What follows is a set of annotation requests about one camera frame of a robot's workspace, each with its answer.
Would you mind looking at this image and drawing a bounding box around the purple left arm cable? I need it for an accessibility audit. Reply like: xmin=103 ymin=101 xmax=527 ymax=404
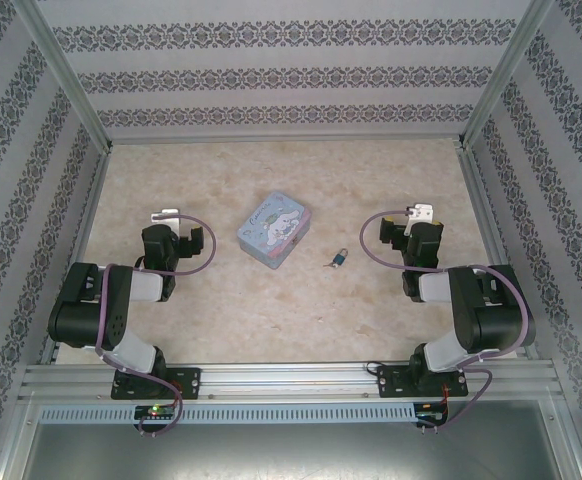
xmin=94 ymin=212 xmax=219 ymax=437

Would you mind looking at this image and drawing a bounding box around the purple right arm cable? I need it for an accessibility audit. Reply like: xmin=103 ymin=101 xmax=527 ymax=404
xmin=360 ymin=209 xmax=530 ymax=432

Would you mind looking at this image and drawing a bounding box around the circuit board with blue light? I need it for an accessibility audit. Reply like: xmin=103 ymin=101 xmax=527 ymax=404
xmin=417 ymin=402 xmax=451 ymax=427

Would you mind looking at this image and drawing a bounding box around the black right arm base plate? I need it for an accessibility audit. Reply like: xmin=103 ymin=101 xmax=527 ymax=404
xmin=376 ymin=363 xmax=470 ymax=399

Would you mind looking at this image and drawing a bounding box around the light blue cartoon tin box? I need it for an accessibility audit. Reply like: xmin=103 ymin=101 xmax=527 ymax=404
xmin=236 ymin=190 xmax=316 ymax=272

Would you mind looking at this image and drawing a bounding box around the aluminium side rail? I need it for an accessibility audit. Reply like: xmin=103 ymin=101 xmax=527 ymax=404
xmin=39 ymin=144 xmax=116 ymax=367
xmin=457 ymin=143 xmax=541 ymax=360

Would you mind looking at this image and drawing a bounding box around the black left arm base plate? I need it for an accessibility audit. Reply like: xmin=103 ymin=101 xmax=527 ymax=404
xmin=112 ymin=367 xmax=202 ymax=402

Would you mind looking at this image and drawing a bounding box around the circuit board with green light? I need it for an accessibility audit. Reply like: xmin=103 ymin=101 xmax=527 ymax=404
xmin=134 ymin=405 xmax=177 ymax=420

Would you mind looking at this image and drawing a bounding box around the grey slotted cable duct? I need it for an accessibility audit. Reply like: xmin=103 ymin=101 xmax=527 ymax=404
xmin=38 ymin=403 xmax=418 ymax=423

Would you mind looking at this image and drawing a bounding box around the aluminium mounting rail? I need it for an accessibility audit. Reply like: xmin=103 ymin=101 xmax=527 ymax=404
xmin=18 ymin=360 xmax=558 ymax=402

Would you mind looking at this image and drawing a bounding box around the aluminium frame post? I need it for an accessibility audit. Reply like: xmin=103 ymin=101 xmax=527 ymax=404
xmin=462 ymin=0 xmax=556 ymax=147
xmin=13 ymin=0 xmax=113 ymax=150

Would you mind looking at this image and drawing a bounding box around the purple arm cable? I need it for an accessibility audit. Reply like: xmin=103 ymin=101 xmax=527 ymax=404
xmin=94 ymin=212 xmax=219 ymax=437
xmin=360 ymin=209 xmax=530 ymax=432

